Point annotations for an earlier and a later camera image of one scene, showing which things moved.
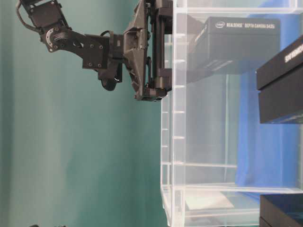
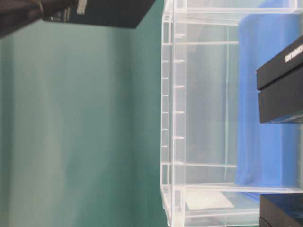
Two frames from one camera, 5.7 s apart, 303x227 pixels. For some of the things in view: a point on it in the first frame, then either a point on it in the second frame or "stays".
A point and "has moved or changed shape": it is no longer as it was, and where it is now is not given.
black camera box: [281, 210] stays
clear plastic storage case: [217, 158] stays
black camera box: [227, 46] has moved or changed shape
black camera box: [280, 82] stays
